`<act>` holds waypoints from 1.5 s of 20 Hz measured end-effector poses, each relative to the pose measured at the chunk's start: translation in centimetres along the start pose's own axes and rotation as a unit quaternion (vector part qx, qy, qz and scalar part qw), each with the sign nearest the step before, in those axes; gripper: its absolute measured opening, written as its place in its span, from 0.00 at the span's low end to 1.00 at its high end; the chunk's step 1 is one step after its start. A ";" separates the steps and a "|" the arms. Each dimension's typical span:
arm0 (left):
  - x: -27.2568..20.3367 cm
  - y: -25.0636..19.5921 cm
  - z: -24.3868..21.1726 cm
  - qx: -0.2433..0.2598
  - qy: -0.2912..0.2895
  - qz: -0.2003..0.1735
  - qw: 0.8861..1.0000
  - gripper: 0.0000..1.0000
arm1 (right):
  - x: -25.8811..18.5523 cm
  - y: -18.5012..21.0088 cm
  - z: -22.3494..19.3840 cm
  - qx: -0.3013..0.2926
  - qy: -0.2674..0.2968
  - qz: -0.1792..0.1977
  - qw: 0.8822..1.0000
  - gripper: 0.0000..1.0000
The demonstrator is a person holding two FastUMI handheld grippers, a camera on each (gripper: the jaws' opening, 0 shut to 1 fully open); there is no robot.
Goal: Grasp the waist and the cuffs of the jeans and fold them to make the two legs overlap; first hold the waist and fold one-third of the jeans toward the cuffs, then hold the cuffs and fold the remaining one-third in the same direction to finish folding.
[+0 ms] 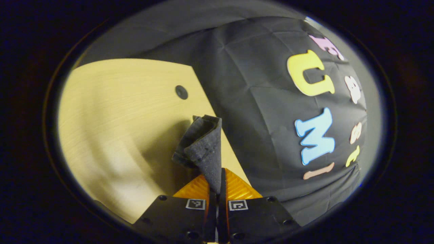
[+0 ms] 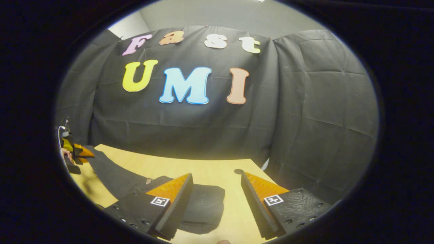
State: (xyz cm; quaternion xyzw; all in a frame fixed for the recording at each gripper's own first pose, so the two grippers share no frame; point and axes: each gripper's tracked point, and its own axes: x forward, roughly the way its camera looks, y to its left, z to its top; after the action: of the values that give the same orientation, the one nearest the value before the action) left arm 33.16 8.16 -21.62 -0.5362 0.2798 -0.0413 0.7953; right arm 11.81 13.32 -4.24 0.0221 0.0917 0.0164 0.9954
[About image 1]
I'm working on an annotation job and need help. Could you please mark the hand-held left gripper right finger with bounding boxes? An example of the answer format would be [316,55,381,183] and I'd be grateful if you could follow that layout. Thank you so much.
[219,168,301,244]

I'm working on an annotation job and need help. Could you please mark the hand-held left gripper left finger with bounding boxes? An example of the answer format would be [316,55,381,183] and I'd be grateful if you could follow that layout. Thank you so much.
[132,175,217,244]

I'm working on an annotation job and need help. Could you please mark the dark grey jeans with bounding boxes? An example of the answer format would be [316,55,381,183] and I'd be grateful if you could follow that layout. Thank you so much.
[172,115,223,194]

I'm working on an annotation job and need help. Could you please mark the black backdrop cloth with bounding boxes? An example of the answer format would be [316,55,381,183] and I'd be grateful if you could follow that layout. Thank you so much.
[79,2,373,227]

